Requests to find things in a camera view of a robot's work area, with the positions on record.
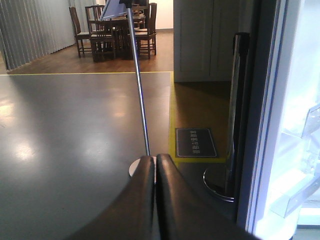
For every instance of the black floor sign plate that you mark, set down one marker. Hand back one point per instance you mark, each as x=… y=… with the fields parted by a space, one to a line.
x=195 y=143

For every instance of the black stanchion post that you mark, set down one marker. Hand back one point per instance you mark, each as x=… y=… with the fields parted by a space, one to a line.
x=220 y=178

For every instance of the steel sign stand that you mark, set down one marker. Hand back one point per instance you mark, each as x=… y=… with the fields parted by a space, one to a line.
x=116 y=8

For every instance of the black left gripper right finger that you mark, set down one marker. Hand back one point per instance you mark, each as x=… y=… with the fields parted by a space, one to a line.
x=183 y=215

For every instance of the wooden chair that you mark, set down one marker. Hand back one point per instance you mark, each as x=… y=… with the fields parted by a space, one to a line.
x=79 y=35

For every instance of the open fridge door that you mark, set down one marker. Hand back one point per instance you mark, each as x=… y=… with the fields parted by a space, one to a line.
x=284 y=73

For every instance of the wooden dining table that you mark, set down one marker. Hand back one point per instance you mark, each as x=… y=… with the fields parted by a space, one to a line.
x=119 y=28

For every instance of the clear upper door bin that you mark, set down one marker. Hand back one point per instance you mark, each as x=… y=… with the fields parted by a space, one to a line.
x=298 y=160

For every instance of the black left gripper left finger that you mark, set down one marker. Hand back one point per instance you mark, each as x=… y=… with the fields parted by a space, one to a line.
x=130 y=215

